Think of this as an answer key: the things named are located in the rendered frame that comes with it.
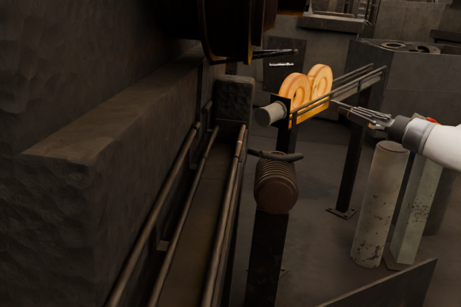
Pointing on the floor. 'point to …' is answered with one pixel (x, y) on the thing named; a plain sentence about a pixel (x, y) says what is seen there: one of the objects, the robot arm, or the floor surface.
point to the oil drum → (333, 14)
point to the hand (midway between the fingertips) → (340, 107)
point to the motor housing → (269, 229)
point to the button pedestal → (412, 213)
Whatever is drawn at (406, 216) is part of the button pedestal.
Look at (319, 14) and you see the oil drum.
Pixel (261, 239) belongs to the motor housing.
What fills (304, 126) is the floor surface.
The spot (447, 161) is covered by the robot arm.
